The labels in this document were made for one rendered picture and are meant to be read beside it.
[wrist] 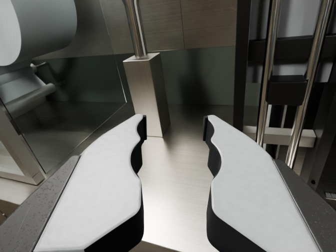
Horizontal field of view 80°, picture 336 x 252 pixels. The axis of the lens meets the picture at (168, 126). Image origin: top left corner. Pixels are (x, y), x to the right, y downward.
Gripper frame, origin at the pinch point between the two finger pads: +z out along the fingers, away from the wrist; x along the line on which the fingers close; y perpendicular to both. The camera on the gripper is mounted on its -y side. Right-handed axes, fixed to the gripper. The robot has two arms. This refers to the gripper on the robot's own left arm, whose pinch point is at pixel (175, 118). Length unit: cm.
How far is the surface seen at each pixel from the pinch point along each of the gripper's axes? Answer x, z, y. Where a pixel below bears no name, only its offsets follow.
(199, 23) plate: 9, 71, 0
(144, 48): -9, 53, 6
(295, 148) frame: 22.7, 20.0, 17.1
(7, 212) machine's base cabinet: -56, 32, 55
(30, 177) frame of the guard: -40, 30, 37
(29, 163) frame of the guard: -40, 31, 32
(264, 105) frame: 15.8, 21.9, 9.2
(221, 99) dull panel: 21, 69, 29
